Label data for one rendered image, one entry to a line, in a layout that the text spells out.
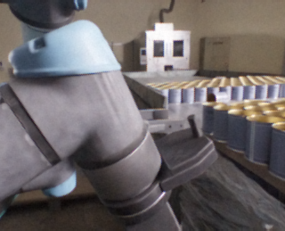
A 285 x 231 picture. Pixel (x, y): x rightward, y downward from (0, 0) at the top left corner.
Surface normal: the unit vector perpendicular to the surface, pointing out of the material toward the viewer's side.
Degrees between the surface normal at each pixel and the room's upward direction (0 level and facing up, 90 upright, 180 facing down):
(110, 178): 104
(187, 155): 24
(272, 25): 90
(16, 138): 81
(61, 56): 93
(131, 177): 95
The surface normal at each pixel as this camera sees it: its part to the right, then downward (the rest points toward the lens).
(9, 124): 0.28, -0.20
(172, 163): -0.38, -0.84
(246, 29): 0.16, 0.22
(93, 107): 0.49, 0.18
